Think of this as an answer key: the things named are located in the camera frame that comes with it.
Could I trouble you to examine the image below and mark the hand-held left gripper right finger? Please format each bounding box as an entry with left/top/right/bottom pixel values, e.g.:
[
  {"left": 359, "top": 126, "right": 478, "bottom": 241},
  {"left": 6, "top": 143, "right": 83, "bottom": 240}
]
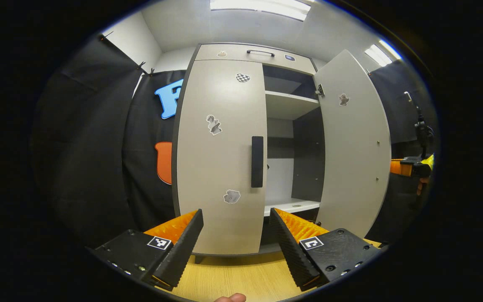
[{"left": 269, "top": 208, "right": 383, "bottom": 292}]

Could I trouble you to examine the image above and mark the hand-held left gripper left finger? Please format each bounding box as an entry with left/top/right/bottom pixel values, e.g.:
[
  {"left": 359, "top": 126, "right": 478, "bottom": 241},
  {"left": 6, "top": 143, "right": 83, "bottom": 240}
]
[{"left": 86, "top": 209, "right": 205, "bottom": 292}]

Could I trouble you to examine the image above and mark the grey cabinet door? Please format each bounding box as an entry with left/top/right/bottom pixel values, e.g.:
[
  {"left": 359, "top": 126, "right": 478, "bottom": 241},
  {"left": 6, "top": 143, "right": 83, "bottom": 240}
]
[
  {"left": 312, "top": 49, "right": 392, "bottom": 239},
  {"left": 176, "top": 59, "right": 267, "bottom": 256}
]

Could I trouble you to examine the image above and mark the grey double-door shoe cabinet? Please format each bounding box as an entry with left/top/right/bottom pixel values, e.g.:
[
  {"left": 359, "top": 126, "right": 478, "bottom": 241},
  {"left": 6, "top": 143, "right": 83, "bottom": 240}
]
[{"left": 172, "top": 42, "right": 327, "bottom": 257}]

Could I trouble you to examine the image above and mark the black door handle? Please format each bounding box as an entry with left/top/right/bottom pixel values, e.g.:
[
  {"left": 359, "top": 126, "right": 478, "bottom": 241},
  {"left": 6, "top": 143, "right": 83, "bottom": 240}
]
[{"left": 251, "top": 136, "right": 264, "bottom": 188}]

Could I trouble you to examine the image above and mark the white cabinet shelf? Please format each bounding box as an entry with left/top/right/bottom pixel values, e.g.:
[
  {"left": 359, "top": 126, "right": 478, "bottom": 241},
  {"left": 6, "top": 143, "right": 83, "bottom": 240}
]
[
  {"left": 265, "top": 90, "right": 321, "bottom": 121},
  {"left": 264, "top": 198, "right": 321, "bottom": 217}
]

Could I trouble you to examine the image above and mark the grey cabinet drawer front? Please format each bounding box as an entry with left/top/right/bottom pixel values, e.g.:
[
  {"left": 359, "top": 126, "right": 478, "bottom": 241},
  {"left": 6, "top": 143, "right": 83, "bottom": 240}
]
[{"left": 194, "top": 43, "right": 317, "bottom": 76}]

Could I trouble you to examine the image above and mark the black backdrop cloth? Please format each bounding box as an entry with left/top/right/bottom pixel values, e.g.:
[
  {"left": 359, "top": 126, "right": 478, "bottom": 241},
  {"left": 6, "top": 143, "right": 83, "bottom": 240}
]
[
  {"left": 32, "top": 34, "right": 185, "bottom": 248},
  {"left": 365, "top": 59, "right": 437, "bottom": 246}
]

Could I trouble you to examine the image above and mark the small ceiling light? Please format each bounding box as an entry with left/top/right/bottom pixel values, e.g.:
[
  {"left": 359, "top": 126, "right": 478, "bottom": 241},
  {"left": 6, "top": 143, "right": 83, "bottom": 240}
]
[{"left": 364, "top": 40, "right": 403, "bottom": 68}]

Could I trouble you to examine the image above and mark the long ceiling light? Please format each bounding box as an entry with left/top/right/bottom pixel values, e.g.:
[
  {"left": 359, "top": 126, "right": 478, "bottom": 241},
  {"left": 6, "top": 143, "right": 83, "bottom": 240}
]
[{"left": 209, "top": 0, "right": 312, "bottom": 21}]

